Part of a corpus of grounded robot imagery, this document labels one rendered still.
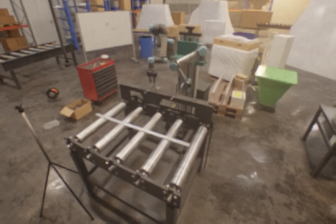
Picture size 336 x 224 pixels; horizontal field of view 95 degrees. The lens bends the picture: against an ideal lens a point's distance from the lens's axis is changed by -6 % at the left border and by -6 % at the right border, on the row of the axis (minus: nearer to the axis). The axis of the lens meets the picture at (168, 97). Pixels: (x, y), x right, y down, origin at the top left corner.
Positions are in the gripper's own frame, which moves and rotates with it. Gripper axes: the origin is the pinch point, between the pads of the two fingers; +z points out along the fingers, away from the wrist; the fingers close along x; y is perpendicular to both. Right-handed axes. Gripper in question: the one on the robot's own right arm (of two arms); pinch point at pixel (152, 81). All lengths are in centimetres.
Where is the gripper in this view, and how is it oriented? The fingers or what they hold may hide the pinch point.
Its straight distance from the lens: 216.2
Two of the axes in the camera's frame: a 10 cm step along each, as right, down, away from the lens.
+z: 0.0, 8.6, 5.1
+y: 4.5, -4.5, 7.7
